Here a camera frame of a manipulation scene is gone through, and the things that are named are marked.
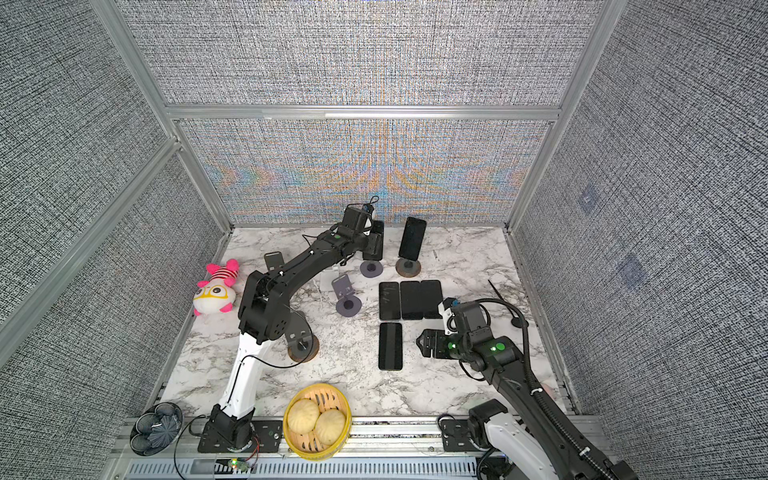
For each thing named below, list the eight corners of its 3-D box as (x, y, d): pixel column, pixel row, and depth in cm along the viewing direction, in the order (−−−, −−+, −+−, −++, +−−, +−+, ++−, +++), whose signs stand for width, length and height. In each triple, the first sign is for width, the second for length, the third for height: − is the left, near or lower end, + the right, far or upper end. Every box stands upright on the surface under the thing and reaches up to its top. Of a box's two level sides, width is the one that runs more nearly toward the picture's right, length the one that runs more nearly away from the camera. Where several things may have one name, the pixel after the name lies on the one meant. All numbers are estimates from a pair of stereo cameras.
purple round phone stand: (341, 321, 95) (337, 303, 87) (332, 299, 101) (327, 280, 92) (360, 313, 97) (358, 294, 88) (349, 292, 102) (346, 272, 94)
